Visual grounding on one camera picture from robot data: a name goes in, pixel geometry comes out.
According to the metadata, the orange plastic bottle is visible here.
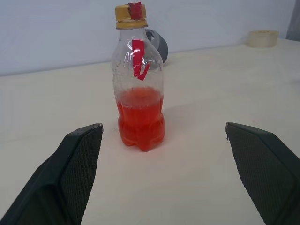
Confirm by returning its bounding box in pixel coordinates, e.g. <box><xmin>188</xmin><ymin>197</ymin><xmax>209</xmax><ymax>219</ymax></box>
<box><xmin>110</xmin><ymin>20</ymin><xmax>166</xmax><ymax>152</ymax></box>

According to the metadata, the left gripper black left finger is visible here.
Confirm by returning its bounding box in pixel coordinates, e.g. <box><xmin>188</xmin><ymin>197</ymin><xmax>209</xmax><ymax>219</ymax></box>
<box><xmin>0</xmin><ymin>123</ymin><xmax>104</xmax><ymax>225</ymax></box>

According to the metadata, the grey rounded plastic object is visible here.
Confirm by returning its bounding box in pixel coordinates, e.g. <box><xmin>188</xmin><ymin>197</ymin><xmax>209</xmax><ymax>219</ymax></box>
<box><xmin>144</xmin><ymin>29</ymin><xmax>170</xmax><ymax>68</ymax></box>

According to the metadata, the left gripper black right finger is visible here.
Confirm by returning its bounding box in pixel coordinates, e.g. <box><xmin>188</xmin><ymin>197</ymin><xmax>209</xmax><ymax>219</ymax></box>
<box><xmin>224</xmin><ymin>121</ymin><xmax>300</xmax><ymax>225</ymax></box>

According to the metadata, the translucent tape roll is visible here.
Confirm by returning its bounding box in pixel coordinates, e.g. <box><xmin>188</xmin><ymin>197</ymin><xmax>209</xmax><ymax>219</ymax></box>
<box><xmin>246</xmin><ymin>30</ymin><xmax>279</xmax><ymax>49</ymax></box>

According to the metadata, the yellow bottle cap red tape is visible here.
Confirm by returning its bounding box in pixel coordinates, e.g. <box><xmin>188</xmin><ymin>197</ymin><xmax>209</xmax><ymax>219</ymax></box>
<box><xmin>114</xmin><ymin>2</ymin><xmax>148</xmax><ymax>22</ymax></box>

